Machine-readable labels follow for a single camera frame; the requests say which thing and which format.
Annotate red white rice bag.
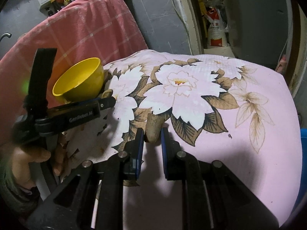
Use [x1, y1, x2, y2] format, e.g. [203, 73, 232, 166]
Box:
[207, 8, 227, 47]

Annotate grey metal cabinet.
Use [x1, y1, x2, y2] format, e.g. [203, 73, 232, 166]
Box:
[224, 0, 291, 69]

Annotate yellow ceramic bowl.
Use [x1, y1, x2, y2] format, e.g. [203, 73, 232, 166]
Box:
[52, 57, 104, 104]

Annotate blue plastic bin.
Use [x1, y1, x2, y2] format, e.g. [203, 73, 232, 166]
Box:
[292, 128, 307, 218]

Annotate person's left hand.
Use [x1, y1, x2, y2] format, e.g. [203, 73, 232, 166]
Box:
[7, 133, 69, 190]

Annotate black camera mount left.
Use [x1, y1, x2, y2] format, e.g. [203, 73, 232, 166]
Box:
[24, 48, 57, 122]

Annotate red plaid cloth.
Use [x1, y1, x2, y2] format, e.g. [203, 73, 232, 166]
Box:
[1, 0, 147, 144]

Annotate cream door frame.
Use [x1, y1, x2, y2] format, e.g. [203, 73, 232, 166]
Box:
[176, 0, 203, 55]

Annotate pink floral cloth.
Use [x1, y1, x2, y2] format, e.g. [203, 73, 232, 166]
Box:
[64, 50, 302, 224]

